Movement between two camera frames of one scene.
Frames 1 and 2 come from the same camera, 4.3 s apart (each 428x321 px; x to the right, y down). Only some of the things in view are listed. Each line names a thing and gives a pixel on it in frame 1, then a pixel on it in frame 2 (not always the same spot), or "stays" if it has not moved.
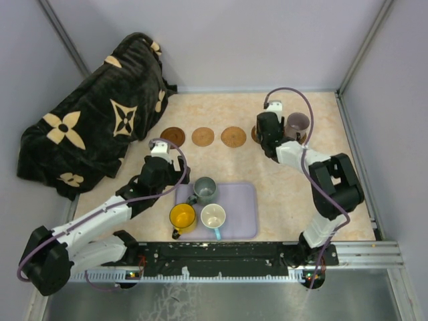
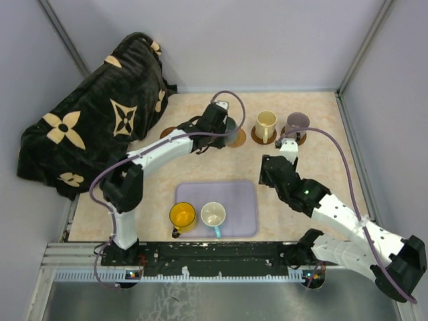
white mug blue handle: (213, 216) stays
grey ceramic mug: (204, 190) -> (233, 139)
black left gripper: (176, 174) -> (219, 144)
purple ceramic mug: (297, 122) stays
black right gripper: (258, 135) -> (264, 178)
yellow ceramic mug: (182, 215) stays
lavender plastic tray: (239, 201) stays
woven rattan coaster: (233, 136) stays
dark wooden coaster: (302, 140) stays
